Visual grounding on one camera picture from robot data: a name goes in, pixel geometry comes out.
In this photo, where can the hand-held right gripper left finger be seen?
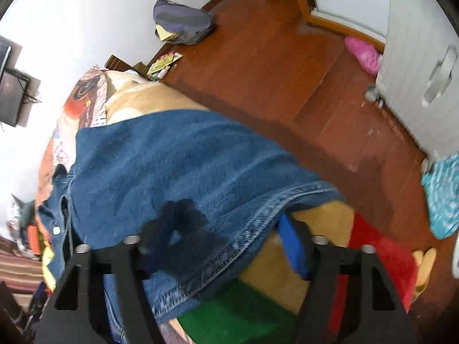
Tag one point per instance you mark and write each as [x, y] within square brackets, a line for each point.
[163, 233]

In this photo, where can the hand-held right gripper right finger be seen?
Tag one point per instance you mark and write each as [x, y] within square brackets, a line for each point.
[292, 243]

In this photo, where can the blue denim jeans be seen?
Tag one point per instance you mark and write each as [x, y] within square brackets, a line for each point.
[179, 157]

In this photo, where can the colourful printed blanket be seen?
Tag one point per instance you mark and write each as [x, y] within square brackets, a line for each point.
[272, 279]

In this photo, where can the yellow slipper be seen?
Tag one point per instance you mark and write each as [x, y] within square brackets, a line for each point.
[425, 268]

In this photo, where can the striped brown cloth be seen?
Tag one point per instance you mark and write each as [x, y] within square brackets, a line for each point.
[18, 268]

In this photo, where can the teal patterned cloth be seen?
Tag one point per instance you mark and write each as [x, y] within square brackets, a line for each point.
[443, 197]

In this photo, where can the small grey object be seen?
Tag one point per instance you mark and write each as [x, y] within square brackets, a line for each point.
[373, 95]

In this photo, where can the yellow printed papers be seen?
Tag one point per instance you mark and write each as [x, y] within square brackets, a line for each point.
[165, 62]

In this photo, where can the yellow booklet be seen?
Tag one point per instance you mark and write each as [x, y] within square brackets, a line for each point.
[165, 34]

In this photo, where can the pink slipper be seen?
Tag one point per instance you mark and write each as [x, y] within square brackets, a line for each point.
[364, 55]

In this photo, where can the white ribbed wardrobe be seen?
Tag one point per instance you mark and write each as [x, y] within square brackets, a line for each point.
[405, 61]

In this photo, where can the purple grey backpack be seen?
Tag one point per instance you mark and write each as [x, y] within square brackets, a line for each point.
[183, 18]

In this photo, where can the wooden bed frame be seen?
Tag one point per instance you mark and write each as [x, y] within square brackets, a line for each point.
[116, 62]

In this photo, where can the black wall television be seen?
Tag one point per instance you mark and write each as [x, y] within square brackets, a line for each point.
[10, 96]

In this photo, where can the wooden door frame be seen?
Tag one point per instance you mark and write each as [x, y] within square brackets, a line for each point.
[304, 3]

